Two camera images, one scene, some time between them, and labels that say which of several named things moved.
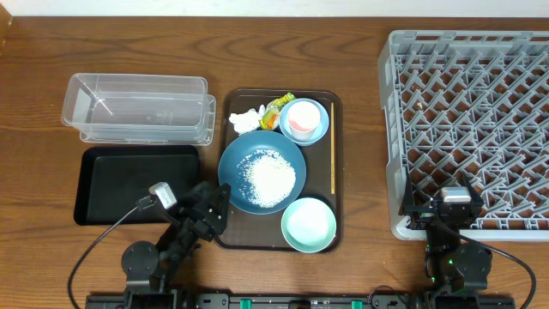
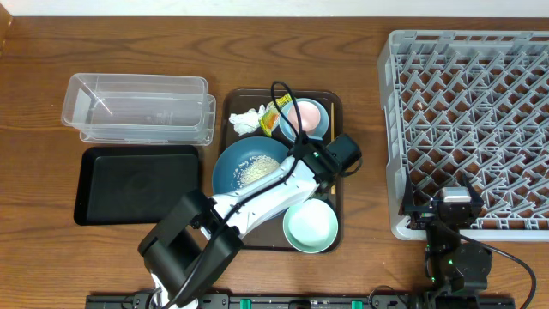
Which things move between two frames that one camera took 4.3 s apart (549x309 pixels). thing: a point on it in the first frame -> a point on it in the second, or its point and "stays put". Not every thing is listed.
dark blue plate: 266,171 stays put
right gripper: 424,215 stays put
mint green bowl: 309,225 stays put
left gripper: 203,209 -> 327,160
